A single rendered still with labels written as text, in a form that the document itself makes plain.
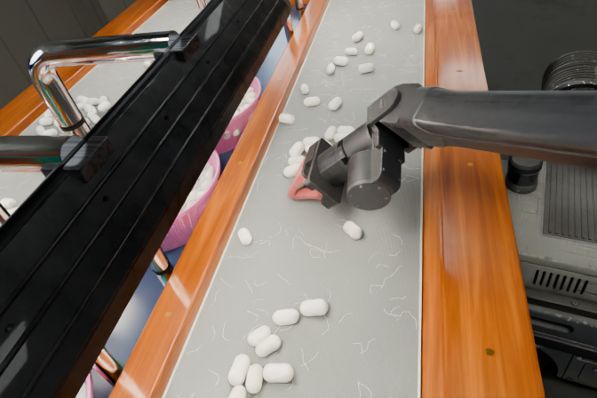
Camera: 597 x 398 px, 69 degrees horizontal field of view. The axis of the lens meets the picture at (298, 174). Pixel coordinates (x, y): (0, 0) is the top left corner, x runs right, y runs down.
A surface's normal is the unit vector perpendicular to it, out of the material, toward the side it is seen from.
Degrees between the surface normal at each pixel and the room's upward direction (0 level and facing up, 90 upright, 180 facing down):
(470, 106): 40
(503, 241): 0
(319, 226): 0
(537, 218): 0
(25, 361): 58
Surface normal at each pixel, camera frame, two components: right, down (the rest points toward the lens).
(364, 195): -0.11, 0.75
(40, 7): 0.90, 0.15
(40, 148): -0.27, -0.17
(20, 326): 0.72, -0.38
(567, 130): -0.81, -0.42
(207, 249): -0.18, -0.74
